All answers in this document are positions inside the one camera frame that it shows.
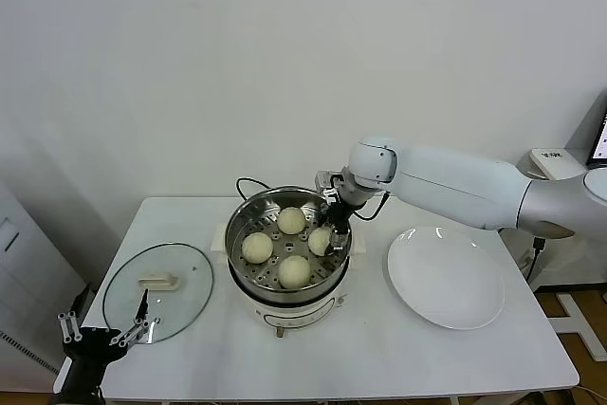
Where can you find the white steamed baozi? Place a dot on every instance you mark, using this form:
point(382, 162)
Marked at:
point(291, 220)
point(318, 240)
point(294, 272)
point(257, 247)

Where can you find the white round plate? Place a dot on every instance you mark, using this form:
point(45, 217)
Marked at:
point(446, 277)

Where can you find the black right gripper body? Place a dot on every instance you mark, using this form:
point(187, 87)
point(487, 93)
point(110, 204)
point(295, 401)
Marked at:
point(340, 217)

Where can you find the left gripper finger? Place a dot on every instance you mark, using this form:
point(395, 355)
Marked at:
point(137, 329)
point(70, 326)

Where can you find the black laptop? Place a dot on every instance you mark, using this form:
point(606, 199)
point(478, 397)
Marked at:
point(598, 144)

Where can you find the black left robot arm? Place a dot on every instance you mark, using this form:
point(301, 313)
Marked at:
point(80, 381)

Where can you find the white wall socket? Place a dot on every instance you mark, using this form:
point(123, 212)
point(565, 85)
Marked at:
point(524, 259)

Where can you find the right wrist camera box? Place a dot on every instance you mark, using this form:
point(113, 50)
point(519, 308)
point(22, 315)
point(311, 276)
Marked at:
point(327, 182)

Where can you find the white side table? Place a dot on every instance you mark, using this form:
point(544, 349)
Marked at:
point(581, 281)

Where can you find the stainless steel steamer basket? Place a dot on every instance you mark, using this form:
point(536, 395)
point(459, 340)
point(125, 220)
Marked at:
point(237, 234)

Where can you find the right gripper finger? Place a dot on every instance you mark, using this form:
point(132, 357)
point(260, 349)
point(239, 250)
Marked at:
point(323, 217)
point(337, 243)

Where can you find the white appliance with green label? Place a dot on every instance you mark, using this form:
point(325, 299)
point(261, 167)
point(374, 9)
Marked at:
point(28, 281)

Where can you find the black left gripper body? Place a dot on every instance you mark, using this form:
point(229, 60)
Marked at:
point(95, 343)

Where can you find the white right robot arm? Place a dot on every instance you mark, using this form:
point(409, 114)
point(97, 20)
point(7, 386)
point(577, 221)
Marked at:
point(450, 187)

